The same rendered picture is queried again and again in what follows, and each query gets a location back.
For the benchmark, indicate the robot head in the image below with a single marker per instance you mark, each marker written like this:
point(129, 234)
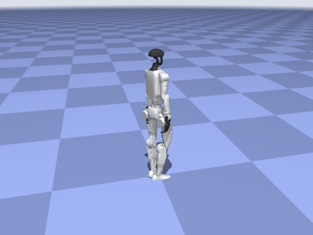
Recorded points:
point(155, 53)

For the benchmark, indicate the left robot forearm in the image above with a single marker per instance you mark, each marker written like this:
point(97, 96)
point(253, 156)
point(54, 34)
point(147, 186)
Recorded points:
point(149, 102)

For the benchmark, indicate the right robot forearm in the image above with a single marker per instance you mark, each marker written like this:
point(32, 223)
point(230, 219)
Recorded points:
point(166, 107)

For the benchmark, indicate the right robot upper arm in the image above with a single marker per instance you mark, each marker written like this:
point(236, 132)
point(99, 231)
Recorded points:
point(163, 78)

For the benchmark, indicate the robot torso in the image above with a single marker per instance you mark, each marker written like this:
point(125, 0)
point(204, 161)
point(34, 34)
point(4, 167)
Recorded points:
point(154, 94)

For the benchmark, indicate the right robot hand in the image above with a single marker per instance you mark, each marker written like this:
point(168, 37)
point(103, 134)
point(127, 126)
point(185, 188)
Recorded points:
point(167, 124)

